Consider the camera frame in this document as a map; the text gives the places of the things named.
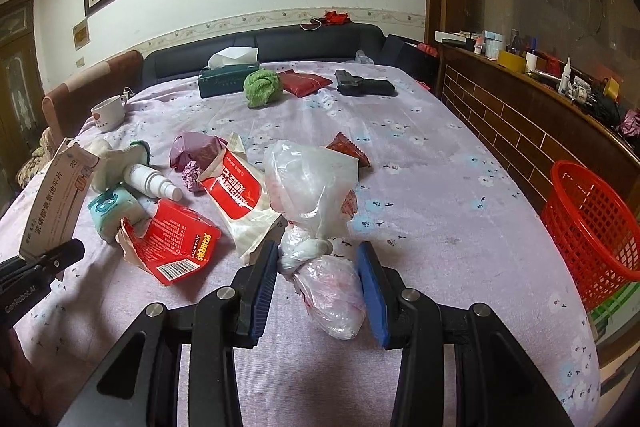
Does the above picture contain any purple paper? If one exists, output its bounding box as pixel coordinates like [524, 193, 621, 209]
[180, 160, 207, 194]

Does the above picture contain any floral cushion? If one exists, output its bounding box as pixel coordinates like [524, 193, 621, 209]
[16, 126, 57, 188]

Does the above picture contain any black remote-like object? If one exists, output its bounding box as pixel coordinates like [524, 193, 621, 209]
[334, 69, 398, 98]

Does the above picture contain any knotted white plastic bag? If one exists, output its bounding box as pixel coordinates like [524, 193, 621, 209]
[277, 226, 368, 341]

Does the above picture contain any white crumpled cloth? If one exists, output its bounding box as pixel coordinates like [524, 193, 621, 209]
[90, 138, 152, 194]

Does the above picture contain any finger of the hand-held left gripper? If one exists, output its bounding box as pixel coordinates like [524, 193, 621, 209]
[30, 238, 86, 280]

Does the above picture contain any green crate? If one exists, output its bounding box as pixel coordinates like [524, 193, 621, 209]
[587, 278, 640, 334]

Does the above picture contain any small wall plaque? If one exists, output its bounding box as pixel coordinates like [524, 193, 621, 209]
[72, 20, 91, 52]

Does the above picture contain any red plastic basket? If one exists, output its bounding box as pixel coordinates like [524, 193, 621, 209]
[540, 160, 640, 311]

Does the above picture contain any red pouch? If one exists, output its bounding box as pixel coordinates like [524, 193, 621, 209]
[277, 70, 334, 99]

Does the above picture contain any teal cartoon tissue pack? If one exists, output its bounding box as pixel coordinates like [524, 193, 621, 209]
[87, 186, 152, 244]

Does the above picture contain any dark green tissue box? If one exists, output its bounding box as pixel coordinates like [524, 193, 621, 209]
[197, 48, 261, 99]

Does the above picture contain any pink cloth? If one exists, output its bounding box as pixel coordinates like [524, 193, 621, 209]
[617, 108, 640, 138]

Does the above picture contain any torn red carton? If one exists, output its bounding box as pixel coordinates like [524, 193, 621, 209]
[117, 199, 221, 286]

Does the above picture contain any flat white box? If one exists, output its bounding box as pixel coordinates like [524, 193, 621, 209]
[433, 29, 474, 44]

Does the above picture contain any white medicine box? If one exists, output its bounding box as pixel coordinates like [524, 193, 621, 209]
[20, 138, 99, 259]

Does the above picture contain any dark red snack wrapper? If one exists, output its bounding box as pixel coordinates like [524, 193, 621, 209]
[326, 132, 371, 169]

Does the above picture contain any large translucent plastic bag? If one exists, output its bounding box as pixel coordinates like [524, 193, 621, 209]
[263, 139, 361, 239]

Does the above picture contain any red cloth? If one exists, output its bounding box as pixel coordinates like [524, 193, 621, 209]
[320, 10, 354, 28]

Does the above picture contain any green towel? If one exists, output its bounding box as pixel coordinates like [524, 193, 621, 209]
[243, 69, 284, 108]

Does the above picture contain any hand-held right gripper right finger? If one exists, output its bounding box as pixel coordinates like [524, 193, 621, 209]
[356, 241, 576, 427]

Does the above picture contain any wooden door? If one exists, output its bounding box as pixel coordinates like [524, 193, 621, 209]
[0, 0, 47, 204]

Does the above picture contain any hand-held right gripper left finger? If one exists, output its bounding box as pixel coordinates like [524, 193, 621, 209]
[57, 239, 279, 427]

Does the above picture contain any white mug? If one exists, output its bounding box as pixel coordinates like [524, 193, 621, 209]
[91, 95, 127, 133]

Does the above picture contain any black sofa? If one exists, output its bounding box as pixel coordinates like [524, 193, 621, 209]
[142, 23, 386, 90]

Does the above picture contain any wooden brick-pattern cabinet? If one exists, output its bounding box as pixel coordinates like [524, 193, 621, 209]
[439, 41, 640, 370]

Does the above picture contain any brown padded chair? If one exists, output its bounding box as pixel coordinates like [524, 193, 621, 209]
[41, 50, 145, 148]

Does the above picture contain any white spray bottle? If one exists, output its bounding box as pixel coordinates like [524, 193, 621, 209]
[125, 163, 184, 200]

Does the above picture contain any yellow box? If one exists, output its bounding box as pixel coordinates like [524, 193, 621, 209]
[497, 50, 526, 74]

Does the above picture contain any white dropper bottle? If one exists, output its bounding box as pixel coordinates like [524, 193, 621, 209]
[559, 56, 574, 94]

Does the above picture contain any stack of white boxes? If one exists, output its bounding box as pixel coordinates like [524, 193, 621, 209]
[482, 31, 506, 60]

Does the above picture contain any dark cloth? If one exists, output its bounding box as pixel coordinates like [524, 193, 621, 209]
[581, 84, 624, 124]

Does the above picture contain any red and white snack bag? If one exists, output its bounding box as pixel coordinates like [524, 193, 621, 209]
[197, 132, 284, 259]

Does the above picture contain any black bag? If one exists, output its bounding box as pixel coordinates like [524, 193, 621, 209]
[382, 34, 441, 94]

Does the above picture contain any purple plastic bag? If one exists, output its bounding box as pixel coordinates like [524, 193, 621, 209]
[169, 132, 229, 170]

